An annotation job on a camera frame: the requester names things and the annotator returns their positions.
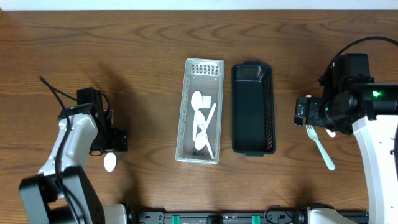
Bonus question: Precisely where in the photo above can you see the white spoon vertical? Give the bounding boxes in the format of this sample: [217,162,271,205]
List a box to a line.
[103,152,118,172]

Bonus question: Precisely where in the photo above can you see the pale green plastic fork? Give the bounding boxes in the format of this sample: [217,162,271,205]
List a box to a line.
[305,125,336,170]

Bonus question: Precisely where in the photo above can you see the black mesh plastic basket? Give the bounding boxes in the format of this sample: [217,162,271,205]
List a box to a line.
[231,62,276,157]

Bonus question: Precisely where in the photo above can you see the clear mesh plastic basket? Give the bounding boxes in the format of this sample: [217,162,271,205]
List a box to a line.
[175,58,224,164]

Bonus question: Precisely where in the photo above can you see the white spoon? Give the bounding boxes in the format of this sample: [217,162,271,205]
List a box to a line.
[191,91,203,141]
[195,103,216,152]

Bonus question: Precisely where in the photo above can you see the white spoon horizontal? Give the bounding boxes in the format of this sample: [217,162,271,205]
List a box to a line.
[195,111,215,159]

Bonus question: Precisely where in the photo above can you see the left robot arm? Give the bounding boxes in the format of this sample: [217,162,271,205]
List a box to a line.
[19,103,131,223]

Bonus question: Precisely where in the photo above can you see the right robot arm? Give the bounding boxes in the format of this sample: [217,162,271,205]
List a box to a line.
[294,83,397,223]

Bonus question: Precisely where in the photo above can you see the pale pink plastic spoon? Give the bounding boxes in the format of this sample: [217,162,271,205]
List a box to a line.
[326,129,336,138]

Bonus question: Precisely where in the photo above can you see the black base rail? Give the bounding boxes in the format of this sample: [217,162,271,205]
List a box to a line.
[127,204,369,224]

